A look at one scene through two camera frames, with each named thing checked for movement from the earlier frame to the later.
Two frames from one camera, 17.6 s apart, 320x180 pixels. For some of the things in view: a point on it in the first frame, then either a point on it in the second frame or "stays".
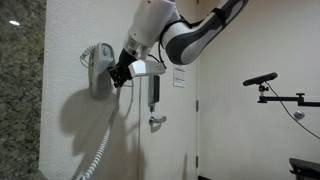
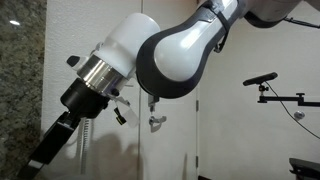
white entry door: x=169 y=134 stays
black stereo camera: x=261 y=79 stays
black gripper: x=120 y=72 to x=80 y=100
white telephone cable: x=88 y=59 to x=83 y=136
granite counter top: x=22 y=55 stays
